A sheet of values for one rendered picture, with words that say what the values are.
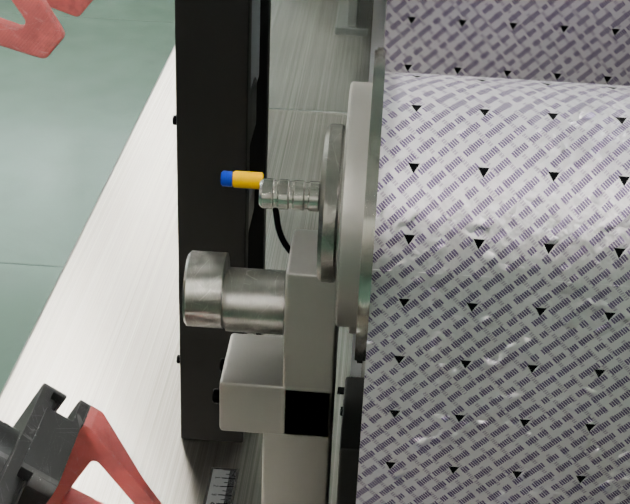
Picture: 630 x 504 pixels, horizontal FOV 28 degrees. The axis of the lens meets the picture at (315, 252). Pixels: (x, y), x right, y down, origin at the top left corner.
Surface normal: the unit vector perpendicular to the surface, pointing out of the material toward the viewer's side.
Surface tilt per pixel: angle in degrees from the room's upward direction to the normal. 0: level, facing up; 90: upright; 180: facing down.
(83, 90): 0
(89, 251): 0
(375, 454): 90
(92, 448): 89
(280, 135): 0
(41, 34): 96
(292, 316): 90
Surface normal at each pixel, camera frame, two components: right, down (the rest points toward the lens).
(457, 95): 0.03, -0.79
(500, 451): -0.07, 0.47
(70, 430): 0.56, -0.70
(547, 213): -0.04, 0.05
